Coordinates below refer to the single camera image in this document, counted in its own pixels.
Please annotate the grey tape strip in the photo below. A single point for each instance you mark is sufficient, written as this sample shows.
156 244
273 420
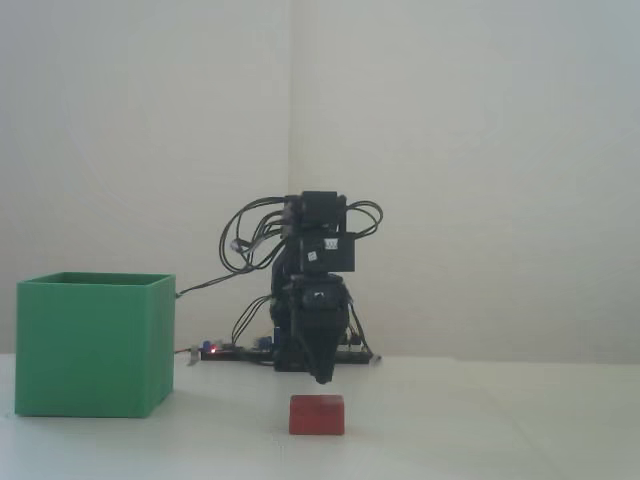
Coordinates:
192 356

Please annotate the green open bin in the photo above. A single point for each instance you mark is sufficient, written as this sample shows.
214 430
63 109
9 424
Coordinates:
85 350

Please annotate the black electronics base board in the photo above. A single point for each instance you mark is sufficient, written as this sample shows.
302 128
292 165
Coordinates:
225 352

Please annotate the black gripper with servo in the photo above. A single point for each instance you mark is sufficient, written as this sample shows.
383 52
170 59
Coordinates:
325 295

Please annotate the red block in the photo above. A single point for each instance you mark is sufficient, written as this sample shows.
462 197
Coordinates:
316 415

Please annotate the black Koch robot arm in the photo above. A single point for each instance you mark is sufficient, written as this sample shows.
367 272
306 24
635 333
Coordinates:
320 210

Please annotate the circuit board with jumper sockets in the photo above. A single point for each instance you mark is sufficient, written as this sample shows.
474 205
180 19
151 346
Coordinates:
352 355

